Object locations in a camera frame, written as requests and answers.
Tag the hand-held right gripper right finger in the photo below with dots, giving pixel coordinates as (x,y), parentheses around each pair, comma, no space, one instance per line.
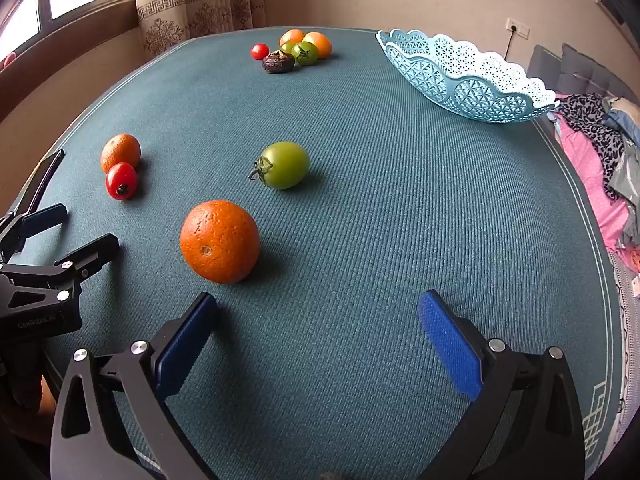
(450,345)

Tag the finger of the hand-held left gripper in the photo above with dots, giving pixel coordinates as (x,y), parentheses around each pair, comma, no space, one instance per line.
(45,216)
(95,251)

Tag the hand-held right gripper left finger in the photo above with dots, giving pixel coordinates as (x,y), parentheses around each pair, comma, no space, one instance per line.
(185,345)

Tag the red tomato with dark scar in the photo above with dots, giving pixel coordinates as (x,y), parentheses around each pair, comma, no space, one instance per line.
(120,180)

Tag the small orange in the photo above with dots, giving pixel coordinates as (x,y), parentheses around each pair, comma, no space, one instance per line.
(120,151)

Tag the large textured orange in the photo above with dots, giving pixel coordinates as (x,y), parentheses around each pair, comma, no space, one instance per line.
(220,241)

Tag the light green tomato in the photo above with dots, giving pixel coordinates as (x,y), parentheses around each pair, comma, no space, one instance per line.
(285,165)

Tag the small red cherry tomato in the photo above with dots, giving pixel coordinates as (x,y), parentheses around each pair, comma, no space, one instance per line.
(259,51)

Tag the light blue lattice basket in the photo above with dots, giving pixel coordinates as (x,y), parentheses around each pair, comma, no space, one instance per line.
(450,85)

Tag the dark wrinkled passion fruit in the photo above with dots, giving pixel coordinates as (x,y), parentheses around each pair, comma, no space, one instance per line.
(277,62)

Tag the small green tomato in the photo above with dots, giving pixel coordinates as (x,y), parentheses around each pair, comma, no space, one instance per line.
(286,47)

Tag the dark green tomato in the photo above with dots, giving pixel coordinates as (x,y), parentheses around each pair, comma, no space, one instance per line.
(306,55)

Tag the teal tablecloth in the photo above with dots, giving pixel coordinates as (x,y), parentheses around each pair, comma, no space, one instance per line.
(400,235)

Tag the small pink object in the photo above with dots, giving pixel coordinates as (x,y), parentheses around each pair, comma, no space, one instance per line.
(7,60)

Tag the grey patterned bedsheet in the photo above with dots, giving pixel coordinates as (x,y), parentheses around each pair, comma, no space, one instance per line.
(627,350)

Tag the grey plastic bag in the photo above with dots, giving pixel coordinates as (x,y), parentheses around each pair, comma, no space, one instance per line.
(627,170)

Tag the beige patterned curtain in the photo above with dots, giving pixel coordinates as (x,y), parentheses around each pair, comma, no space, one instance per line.
(200,5)

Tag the light blue cloth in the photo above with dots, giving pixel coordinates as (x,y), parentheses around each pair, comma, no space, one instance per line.
(625,120)

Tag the smooth orange citrus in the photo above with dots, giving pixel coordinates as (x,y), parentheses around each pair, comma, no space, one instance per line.
(322,44)
(292,36)

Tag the grey padded cushion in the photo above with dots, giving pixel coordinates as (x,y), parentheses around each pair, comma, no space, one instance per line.
(590,72)
(542,67)

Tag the window with brown frame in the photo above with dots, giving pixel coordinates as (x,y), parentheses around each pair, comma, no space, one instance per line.
(75,25)

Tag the white wall socket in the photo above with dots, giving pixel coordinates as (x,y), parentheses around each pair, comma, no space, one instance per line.
(517,27)

